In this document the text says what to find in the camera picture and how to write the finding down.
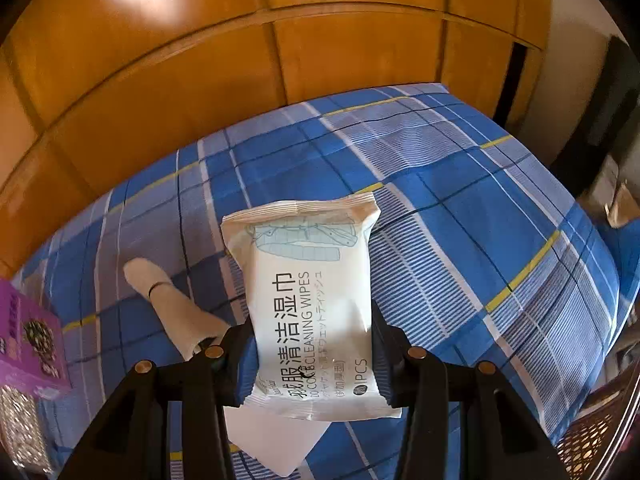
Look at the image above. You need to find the brown wicker basket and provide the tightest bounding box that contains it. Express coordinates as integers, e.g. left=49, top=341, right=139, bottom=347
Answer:
left=554, top=382, right=637, bottom=480

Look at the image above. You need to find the wooden wardrobe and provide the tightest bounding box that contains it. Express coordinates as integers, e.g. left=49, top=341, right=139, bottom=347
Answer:
left=0, top=0, right=553, bottom=281

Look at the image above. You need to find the bed with blue plaid sheet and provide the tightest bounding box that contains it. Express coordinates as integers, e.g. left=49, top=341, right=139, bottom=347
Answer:
left=10, top=82, right=627, bottom=480

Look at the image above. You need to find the silver ornate tissue box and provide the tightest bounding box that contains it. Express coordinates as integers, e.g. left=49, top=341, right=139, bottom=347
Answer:
left=0, top=385, right=57, bottom=473

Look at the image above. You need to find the white wet wipes packet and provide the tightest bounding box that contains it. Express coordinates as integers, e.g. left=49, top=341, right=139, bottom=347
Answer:
left=221, top=192, right=403, bottom=422

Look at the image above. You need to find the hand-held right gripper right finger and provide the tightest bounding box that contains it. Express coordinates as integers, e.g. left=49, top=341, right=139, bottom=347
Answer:
left=370, top=310, right=568, bottom=480

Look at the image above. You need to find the beige sock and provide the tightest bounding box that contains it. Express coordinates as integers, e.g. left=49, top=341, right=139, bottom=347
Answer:
left=123, top=257, right=232, bottom=361

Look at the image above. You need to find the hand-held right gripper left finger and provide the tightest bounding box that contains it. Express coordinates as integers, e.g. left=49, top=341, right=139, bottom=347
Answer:
left=55, top=327, right=261, bottom=480

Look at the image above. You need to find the purple cardboard box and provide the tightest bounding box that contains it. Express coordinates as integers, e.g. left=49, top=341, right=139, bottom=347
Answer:
left=0, top=277, right=74, bottom=402

